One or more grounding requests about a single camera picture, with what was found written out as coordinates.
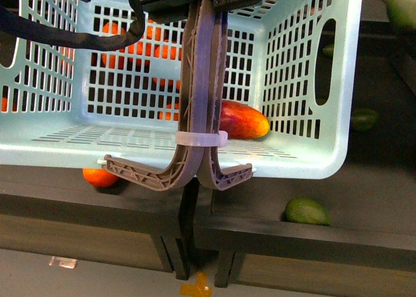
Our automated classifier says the red yellow mango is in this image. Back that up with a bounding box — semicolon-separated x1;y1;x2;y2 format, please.
220;100;270;140

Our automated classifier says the light blue plastic basket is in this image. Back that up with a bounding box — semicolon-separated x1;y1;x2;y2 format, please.
1;0;361;179

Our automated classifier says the orange under basket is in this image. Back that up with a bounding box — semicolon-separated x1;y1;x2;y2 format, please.
82;168;120;188

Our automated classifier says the green avocado on tray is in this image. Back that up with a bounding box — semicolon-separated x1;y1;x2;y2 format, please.
284;198;331;226

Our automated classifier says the black braided cable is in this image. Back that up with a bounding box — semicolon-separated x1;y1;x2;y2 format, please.
0;0;146;51

